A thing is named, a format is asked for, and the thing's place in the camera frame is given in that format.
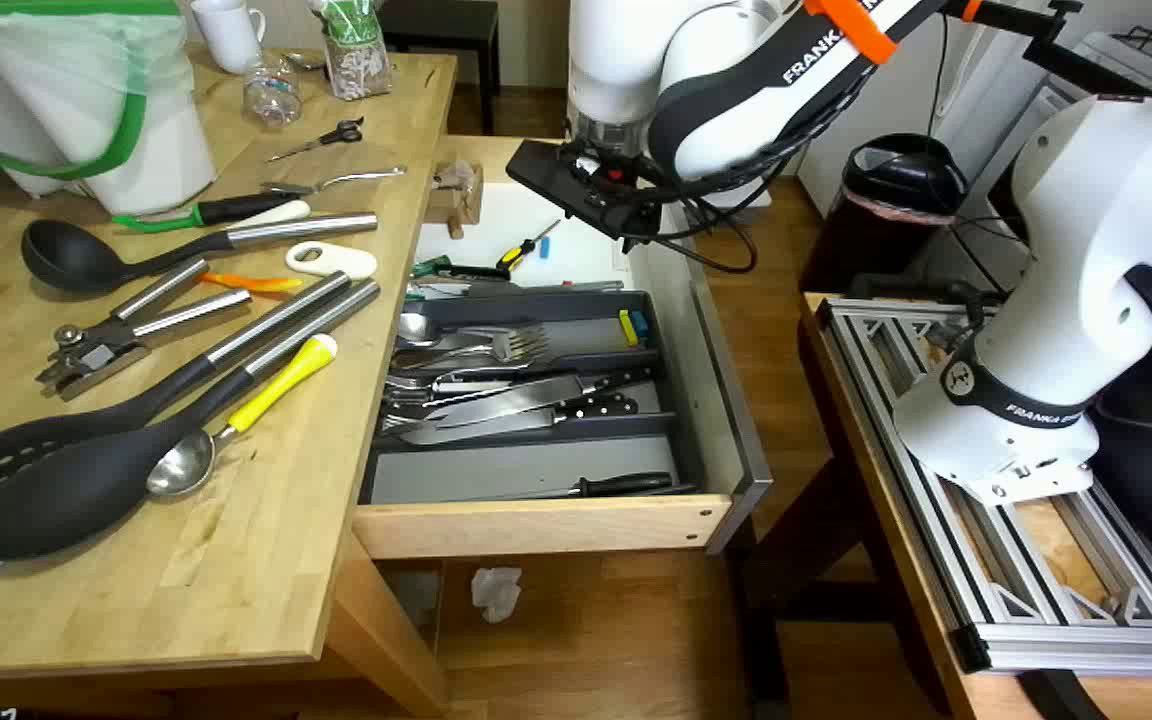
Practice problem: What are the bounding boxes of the large black handled chef knife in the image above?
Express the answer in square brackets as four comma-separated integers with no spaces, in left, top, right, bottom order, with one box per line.
[386,372,647,433]

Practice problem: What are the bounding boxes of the grey cutlery tray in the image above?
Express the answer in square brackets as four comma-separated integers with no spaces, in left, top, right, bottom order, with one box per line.
[358,279,710,507]

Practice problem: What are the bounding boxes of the steel fork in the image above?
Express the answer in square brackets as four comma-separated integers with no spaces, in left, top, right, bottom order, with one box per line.
[426,324,542,380]

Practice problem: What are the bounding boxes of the black trash bin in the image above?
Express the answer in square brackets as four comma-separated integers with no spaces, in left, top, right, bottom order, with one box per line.
[807,127,975,299]

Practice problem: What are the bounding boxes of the small clear jar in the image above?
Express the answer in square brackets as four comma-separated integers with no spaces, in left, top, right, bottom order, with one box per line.
[239,58,305,132]

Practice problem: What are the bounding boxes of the black slotted spatula steel handle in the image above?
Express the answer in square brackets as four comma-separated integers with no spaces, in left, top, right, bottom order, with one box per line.
[0,268,357,539]

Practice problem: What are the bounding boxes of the white crumpled paper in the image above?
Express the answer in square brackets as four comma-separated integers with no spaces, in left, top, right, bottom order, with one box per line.
[462,563,529,630]

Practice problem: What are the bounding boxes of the small silver metal utensil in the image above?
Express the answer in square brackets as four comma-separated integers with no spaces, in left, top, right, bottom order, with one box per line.
[296,165,406,202]

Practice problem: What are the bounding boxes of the white mug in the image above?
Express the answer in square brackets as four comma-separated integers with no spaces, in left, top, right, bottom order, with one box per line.
[188,0,273,82]

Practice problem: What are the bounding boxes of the green-lidded plastic container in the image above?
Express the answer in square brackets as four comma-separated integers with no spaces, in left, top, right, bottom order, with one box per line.
[0,0,225,226]

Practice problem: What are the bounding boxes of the slim black handled knife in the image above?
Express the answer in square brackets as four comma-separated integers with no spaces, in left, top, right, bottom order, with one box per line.
[567,468,680,500]

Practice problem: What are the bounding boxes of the small black handled knife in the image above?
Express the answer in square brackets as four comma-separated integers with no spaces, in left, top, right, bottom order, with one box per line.
[383,396,632,451]

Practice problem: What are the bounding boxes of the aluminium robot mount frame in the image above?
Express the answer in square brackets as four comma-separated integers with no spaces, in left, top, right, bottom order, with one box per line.
[816,289,1152,679]

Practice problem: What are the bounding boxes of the metal tongs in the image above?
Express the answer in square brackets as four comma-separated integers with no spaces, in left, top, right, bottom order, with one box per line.
[33,256,254,403]

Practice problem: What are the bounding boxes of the snack bag green top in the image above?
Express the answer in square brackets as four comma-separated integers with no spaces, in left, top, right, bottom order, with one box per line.
[308,0,394,105]

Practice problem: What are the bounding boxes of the steel scoop yellow handle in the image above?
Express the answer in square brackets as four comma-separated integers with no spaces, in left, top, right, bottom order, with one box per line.
[142,331,343,506]

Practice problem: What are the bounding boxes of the black chair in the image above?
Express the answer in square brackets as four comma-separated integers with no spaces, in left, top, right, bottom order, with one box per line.
[374,0,506,137]

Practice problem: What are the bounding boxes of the orange strap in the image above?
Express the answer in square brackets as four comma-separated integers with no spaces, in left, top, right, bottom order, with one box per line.
[799,0,904,70]

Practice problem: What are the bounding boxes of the orange yellow peeler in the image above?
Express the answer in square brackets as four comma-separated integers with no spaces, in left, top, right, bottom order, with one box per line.
[196,266,308,299]

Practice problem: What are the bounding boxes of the black spoon steel handle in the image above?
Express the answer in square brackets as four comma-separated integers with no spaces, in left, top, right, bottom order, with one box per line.
[0,279,383,563]

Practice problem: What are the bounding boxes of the black handled kitchen knife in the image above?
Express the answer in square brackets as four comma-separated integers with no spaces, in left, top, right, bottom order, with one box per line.
[190,187,314,231]

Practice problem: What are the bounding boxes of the wooden drawer steel front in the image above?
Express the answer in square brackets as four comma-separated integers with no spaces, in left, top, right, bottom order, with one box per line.
[353,132,776,563]

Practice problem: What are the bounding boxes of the white bottle opener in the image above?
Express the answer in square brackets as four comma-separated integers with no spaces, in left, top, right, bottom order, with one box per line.
[281,239,378,284]

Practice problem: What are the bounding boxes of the black ladle steel handle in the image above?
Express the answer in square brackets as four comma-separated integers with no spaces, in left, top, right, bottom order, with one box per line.
[16,207,378,299]

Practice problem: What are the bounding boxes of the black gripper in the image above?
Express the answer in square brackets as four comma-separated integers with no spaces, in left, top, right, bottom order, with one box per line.
[506,132,669,250]

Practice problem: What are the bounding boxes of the wooden kitchen island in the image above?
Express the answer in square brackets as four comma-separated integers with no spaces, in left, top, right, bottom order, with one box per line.
[0,50,462,720]

